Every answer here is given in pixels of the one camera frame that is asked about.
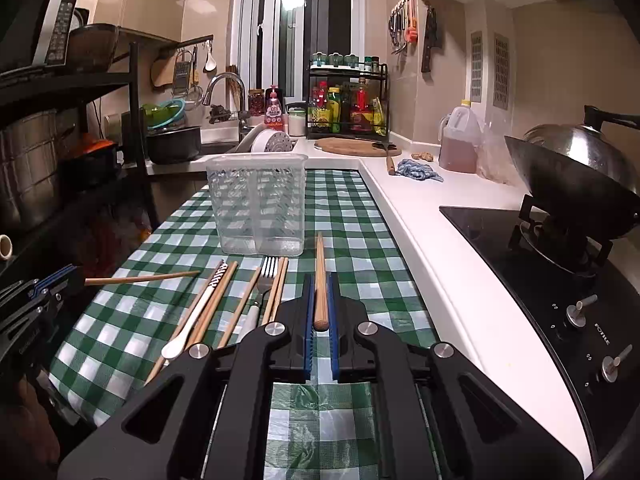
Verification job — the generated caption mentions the steel wok lid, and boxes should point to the steel wok lid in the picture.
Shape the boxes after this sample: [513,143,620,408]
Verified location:
[524,105,639,188]

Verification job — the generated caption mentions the black spice rack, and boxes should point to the black spice rack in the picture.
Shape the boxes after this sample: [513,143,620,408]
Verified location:
[306,52,390,139]

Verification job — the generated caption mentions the blue rag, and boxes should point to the blue rag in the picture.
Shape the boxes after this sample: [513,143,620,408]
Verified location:
[395,158,444,182]

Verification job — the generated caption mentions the round wooden cutting board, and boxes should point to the round wooden cutting board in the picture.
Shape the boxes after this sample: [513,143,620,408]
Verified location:
[314,138,401,157]

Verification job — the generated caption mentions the black gas stove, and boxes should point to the black gas stove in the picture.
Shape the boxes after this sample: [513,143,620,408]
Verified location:
[440,206,639,462]

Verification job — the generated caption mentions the clear plastic bag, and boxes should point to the clear plastic bag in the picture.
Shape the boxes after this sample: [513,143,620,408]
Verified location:
[476,106,521,186]

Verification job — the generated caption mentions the hanging cleaver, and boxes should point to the hanging cleaver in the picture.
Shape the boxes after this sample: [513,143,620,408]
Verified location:
[421,6,439,74]

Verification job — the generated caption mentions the green and blue basins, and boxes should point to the green and blue basins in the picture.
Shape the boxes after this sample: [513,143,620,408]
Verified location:
[142,99,186,130]

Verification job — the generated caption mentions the white striped spoon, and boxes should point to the white striped spoon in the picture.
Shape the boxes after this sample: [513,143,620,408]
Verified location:
[162,262,228,360]

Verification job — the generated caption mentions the clear plastic utensil holder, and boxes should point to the clear plastic utensil holder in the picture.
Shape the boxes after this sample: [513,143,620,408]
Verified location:
[206,153,307,258]

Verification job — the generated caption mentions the black shelf unit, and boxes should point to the black shelf unit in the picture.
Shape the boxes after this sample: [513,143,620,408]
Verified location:
[1,44,160,282]

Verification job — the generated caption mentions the pink dish soap bottle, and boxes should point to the pink dish soap bottle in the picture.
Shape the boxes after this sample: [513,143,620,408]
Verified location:
[264,86,284,131]

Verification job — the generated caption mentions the black cooking pot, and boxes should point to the black cooking pot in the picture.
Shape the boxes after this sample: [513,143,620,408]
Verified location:
[145,126,202,165]

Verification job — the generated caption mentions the white lidded jar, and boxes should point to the white lidded jar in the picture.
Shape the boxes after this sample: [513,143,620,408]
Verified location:
[286,102,307,138]

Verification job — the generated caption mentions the white handled fork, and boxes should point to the white handled fork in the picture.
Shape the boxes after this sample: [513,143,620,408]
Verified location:
[238,257,279,341]

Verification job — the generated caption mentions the chrome kitchen faucet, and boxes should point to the chrome kitchen faucet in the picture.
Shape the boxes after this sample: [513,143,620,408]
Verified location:
[200,72,250,138]

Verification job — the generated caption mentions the dark bowl on shelf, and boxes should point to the dark bowl on shelf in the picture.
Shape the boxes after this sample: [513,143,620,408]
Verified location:
[66,23,119,73]

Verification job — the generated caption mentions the green checkered tablecloth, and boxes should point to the green checkered tablecloth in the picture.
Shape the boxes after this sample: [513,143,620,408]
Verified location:
[48,168,442,480]

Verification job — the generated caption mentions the microwave oven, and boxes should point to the microwave oven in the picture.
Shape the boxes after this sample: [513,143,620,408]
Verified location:
[1,0,77,74]

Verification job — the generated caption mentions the hanging kitchen utensils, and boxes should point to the hanging kitchen utensils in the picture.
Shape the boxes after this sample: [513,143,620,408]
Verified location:
[387,0,419,54]

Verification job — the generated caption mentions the metal grater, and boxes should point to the metal grater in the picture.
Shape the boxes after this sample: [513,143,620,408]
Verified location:
[172,48,196,98]

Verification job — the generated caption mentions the white dish in sink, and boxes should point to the white dish in sink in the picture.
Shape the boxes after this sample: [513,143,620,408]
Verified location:
[235,125,295,153]

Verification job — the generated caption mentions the plastic oil jug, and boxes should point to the plastic oil jug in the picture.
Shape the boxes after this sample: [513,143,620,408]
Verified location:
[438,100,482,174]

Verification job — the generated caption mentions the white hanging ladle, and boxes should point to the white hanging ladle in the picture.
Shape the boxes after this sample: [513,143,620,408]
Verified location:
[203,39,217,74]

